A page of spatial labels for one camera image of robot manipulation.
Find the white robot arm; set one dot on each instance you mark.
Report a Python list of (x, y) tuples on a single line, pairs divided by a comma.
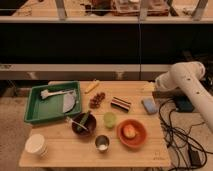
[(187, 76)]

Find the green plastic cup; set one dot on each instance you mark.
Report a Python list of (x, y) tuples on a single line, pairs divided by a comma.
[(109, 119)]

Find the small metal cup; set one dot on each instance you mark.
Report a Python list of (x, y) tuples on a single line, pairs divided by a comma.
[(102, 143)]

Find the brown grape bunch toy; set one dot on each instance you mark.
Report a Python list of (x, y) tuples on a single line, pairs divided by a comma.
[(96, 100)]

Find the green vegetable in bowl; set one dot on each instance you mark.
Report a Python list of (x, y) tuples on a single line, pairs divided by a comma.
[(84, 118)]

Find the grey plate in tray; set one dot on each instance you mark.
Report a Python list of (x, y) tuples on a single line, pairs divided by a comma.
[(69, 102)]

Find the dark brown bowl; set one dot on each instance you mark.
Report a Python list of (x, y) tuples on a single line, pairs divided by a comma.
[(90, 124)]

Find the blue sponge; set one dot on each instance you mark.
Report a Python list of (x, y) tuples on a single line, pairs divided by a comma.
[(149, 105)]

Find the yellow fruit in bowl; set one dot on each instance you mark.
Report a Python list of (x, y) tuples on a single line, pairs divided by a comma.
[(129, 131)]

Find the metal spoon in bowl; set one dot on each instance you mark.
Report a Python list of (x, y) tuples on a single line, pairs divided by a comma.
[(70, 120)]

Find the orange bowl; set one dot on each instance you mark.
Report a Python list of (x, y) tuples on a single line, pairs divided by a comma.
[(140, 133)]

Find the green plastic tray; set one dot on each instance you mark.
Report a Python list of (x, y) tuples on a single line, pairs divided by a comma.
[(40, 110)]

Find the dark box on floor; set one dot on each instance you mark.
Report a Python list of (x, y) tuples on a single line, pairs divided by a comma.
[(183, 104)]

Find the black power adapter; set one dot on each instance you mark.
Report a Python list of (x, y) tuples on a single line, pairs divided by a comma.
[(194, 158)]

